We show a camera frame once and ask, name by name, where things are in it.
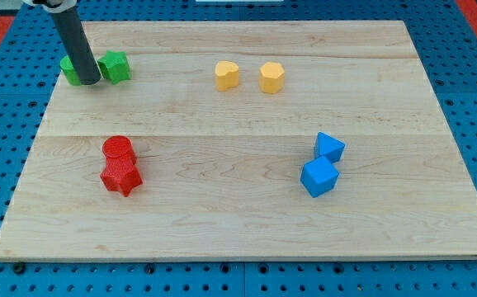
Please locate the green star block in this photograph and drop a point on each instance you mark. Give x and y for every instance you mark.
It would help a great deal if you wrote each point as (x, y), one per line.
(114, 66)

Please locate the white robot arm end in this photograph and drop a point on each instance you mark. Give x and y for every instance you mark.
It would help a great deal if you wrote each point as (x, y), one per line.
(52, 6)

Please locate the red star block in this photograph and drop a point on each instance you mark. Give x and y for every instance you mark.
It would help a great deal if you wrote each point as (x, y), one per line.
(121, 175)

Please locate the wooden board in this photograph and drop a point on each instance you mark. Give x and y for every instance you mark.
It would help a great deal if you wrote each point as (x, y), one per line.
(221, 170)

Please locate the yellow heart block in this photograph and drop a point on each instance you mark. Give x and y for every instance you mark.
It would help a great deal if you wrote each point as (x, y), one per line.
(226, 75)

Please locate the yellow hexagon block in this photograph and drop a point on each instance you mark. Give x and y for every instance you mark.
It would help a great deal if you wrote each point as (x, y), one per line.
(271, 77)

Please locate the blue cube block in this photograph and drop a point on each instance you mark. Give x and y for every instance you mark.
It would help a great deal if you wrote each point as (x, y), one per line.
(319, 176)

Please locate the blue triangle block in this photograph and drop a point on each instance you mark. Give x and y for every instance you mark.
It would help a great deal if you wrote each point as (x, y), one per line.
(329, 147)

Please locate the red cylinder block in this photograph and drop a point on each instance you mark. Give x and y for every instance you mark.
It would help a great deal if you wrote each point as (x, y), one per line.
(119, 146)

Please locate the green round block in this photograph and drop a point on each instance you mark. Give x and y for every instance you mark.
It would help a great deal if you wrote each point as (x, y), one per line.
(69, 71)

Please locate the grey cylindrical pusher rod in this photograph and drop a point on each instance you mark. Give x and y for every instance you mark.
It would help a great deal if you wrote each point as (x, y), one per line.
(71, 32)

